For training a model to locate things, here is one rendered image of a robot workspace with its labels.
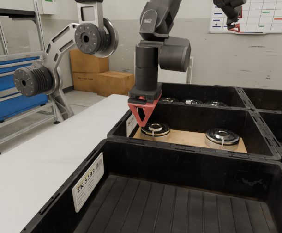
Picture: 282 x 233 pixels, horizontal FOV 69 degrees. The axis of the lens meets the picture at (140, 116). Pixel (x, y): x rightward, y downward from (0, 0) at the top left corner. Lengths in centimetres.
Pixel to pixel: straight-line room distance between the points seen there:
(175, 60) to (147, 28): 10
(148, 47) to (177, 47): 7
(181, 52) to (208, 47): 328
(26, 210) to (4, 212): 6
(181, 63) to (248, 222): 35
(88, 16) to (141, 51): 65
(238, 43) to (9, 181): 346
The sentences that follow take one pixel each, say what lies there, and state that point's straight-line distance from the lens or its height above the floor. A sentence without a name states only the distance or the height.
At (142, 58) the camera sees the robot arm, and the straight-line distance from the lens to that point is 49.
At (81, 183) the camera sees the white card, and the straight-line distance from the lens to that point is 43.
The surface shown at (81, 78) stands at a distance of 428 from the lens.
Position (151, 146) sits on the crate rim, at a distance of 48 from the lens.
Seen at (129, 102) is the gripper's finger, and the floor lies 101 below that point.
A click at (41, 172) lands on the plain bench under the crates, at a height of 70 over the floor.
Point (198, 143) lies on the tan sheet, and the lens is 71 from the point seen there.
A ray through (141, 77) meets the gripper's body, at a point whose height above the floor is 107.
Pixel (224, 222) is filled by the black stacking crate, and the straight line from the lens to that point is 49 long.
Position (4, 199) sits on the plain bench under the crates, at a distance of 79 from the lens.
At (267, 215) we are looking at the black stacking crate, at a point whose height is 83.
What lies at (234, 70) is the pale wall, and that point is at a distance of 377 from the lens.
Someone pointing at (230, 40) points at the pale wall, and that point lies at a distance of 372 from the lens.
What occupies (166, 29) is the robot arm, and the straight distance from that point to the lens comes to 54.
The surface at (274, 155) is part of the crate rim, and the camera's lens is 53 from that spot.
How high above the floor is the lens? 118
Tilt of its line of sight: 23 degrees down
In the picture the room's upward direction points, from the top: straight up
